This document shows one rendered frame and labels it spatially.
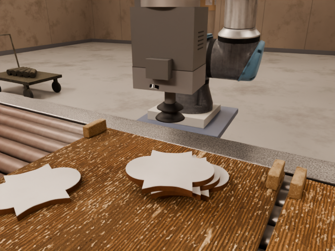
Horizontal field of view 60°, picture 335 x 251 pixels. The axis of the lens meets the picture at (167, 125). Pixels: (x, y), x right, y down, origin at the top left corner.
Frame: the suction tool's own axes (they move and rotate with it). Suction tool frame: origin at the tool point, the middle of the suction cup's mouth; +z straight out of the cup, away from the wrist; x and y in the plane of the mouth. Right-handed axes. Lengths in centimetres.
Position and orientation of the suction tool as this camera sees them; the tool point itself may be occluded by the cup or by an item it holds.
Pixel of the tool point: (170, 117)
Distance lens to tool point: 42.5
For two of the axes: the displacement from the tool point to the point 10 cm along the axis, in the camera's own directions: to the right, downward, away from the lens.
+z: 0.0, 9.3, 3.8
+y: 9.3, 1.4, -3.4
